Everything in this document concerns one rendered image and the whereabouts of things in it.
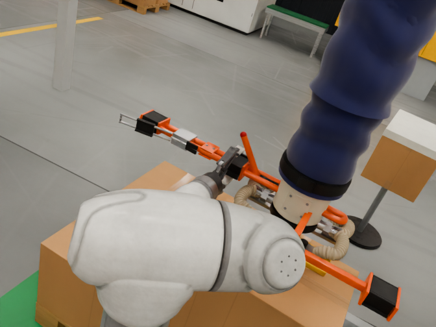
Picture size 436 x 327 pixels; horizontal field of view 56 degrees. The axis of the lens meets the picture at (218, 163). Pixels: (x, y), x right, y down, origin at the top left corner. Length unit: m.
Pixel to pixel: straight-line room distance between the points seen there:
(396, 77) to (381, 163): 2.01
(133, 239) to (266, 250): 0.17
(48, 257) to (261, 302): 1.00
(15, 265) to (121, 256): 2.12
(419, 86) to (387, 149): 5.67
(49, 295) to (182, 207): 1.66
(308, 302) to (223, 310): 0.29
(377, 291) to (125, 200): 0.77
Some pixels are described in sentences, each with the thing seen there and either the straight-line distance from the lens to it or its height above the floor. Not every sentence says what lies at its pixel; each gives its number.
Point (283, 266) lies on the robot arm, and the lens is 0.55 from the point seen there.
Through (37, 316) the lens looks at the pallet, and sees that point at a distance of 2.34.
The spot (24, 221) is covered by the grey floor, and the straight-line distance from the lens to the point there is 2.88.
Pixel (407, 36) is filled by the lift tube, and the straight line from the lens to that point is 1.10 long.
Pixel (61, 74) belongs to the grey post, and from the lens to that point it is 4.43.
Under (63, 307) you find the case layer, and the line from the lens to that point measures 2.13.
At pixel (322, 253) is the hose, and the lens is 1.32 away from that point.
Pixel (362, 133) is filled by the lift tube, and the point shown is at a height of 1.54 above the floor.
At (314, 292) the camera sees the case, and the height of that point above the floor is 0.94.
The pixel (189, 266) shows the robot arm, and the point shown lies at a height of 1.56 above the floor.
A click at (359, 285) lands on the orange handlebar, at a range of 1.16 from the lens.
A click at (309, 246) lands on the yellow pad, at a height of 1.13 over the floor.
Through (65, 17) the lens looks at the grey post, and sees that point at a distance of 4.25.
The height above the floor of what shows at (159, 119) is 1.26.
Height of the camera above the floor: 1.94
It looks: 31 degrees down
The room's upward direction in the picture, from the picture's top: 18 degrees clockwise
